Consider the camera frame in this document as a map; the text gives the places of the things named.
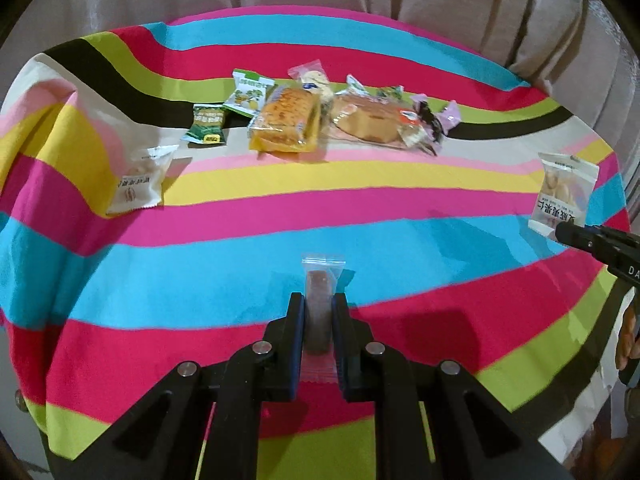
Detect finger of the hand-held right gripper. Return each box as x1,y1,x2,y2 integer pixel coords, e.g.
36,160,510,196
555,222,621,267

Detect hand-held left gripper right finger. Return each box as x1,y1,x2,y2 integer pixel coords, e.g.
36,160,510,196
332,293,576,480

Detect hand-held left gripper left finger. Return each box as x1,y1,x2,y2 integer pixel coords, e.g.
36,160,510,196
65,293,307,480

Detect white nut snack packet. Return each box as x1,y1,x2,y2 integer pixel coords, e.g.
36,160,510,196
528,152,600,241

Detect brown snack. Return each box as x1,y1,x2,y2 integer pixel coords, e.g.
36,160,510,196
301,255,346,383

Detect dark green pea packet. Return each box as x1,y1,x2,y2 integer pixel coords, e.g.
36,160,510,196
186,103,229,147

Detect person's right hand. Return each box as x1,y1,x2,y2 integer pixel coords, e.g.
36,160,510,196
615,302,640,373

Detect striped multicolour tablecloth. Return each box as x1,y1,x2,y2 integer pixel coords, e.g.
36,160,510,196
0,7,632,480

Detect small pink wrapper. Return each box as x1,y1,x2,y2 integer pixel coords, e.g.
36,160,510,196
434,100,462,136

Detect orange bread packet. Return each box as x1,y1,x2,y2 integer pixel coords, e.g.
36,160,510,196
248,85,324,154

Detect large clear cake packet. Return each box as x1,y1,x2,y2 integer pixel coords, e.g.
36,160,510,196
327,87,446,157

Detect green white snack packet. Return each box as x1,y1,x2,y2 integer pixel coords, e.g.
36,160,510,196
223,68,275,119
346,74,404,102

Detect clear pink cookie packet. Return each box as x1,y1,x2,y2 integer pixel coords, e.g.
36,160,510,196
288,59,334,112

